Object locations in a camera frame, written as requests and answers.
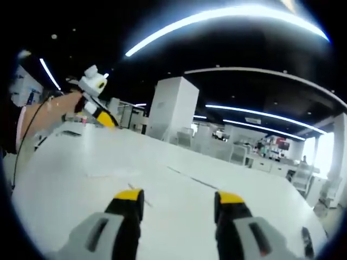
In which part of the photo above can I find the white mesh office chair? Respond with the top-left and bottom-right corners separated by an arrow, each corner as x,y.
292,162 -> 315,194
319,178 -> 339,209
229,143 -> 252,166

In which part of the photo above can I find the long white socket holder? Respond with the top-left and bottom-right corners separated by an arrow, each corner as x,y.
166,165 -> 218,190

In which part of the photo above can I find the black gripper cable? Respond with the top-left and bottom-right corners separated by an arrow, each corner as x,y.
12,90 -> 65,190

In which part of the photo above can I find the red wall poster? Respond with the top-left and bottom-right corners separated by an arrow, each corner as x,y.
275,136 -> 291,151

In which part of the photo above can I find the person's dark clothing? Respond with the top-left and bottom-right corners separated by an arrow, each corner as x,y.
0,102 -> 24,158

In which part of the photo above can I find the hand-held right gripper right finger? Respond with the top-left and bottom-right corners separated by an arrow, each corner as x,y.
214,190 -> 293,260

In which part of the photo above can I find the ceiling light strip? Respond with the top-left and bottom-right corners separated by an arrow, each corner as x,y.
124,5 -> 331,57
222,119 -> 306,141
38,57 -> 62,92
204,103 -> 328,135

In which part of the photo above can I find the white square pillar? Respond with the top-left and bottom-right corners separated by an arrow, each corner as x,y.
329,112 -> 347,185
146,76 -> 200,145

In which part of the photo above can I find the white drawer cabinet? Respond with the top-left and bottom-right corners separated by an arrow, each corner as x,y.
253,155 -> 290,177

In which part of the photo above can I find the white socket holder cover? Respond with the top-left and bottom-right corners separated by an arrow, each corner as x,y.
126,182 -> 153,208

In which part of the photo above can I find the small black object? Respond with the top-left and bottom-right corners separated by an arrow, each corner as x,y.
300,226 -> 316,258

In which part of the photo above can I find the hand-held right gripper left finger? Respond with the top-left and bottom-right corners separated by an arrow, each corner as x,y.
57,188 -> 145,260

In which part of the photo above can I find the person's left hand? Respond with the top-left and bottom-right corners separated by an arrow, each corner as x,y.
53,92 -> 83,116

